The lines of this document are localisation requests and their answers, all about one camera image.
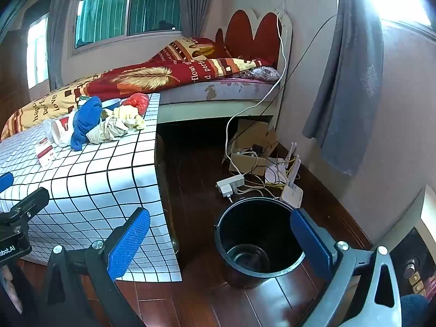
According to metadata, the bed with red blanket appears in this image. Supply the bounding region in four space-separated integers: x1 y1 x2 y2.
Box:
0 37 276 142

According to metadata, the grey floral mattress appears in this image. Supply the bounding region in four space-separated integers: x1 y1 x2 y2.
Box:
160 77 283 106

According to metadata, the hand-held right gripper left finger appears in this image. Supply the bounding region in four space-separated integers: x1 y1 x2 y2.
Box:
41 207 151 327

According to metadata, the beige cloth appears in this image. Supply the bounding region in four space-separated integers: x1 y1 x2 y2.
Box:
87 116 128 144

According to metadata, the white grid tablecloth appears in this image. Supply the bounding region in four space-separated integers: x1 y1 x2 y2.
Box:
0 92 183 283

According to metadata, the pale yellow glove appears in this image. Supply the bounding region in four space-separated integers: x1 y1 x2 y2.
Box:
112 105 145 131

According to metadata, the small bright window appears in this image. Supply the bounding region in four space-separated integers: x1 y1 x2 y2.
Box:
25 12 52 89

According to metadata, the cardboard box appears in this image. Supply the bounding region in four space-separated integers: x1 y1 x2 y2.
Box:
226 119 278 176

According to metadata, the red and white pack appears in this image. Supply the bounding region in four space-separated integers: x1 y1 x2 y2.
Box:
36 138 57 167

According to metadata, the white router with antennas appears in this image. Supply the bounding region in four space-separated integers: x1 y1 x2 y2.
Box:
279 141 304 208

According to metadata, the red plastic bag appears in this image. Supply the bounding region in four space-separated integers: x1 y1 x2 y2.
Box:
123 93 150 114

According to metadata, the white cable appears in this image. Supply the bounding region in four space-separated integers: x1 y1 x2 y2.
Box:
223 10 285 164

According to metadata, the large sliding window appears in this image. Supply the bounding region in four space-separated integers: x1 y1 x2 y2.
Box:
70 0 183 53

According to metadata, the grey patterned curtain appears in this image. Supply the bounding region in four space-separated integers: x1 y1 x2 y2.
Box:
302 0 385 178

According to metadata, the dark cabinet with knob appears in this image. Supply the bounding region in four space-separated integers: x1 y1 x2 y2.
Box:
388 226 436 300

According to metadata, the white cup with red print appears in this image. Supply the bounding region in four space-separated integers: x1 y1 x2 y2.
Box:
50 111 80 147

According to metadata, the floral pillow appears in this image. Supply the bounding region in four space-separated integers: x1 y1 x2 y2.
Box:
238 67 281 81

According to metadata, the blue cloth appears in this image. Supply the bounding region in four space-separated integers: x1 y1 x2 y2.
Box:
70 96 103 151

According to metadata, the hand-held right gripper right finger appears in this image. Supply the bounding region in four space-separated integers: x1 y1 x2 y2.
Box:
290 208 403 327

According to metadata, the black plastic bucket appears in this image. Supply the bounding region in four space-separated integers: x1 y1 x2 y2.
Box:
214 196 305 288

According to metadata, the white power strip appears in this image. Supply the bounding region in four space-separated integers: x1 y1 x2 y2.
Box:
216 174 245 198

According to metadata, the bed with red headboard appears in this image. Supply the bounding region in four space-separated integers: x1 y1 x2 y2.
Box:
158 8 293 125

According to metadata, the white board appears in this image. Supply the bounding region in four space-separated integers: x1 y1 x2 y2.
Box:
420 184 436 232

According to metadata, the brown wooden door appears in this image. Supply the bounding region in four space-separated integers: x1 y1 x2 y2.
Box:
0 31 31 130

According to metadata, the white paper sheet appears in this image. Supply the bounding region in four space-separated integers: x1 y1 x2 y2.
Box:
265 163 286 186

